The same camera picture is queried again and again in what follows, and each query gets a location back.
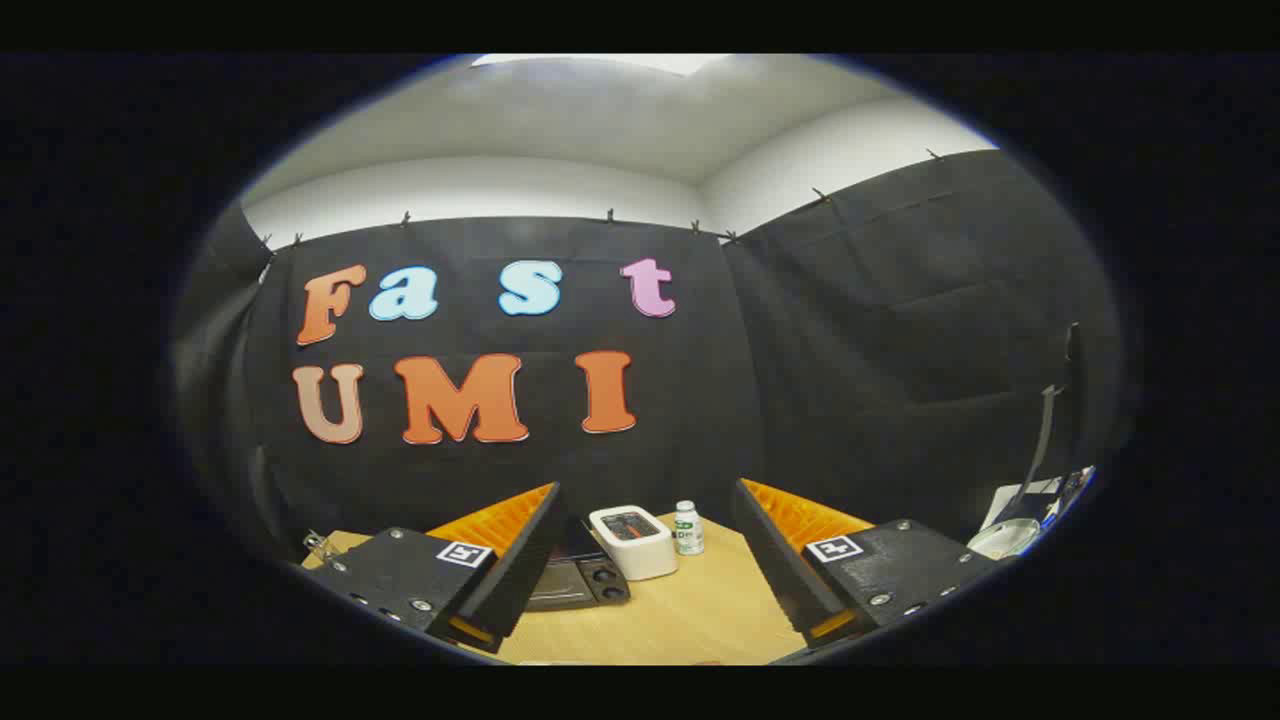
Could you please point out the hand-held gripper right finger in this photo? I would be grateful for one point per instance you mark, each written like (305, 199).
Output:
(775, 570)

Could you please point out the white round object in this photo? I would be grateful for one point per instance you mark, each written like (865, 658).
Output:
(1003, 540)

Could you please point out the black toaster oven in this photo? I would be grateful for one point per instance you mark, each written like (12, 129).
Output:
(580, 580)

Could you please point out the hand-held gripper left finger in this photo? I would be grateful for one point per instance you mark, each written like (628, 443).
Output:
(520, 575)

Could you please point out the white bottle with green label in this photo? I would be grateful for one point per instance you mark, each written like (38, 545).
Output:
(688, 530)

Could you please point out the white pop-up toaster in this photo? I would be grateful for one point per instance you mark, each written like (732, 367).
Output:
(640, 550)

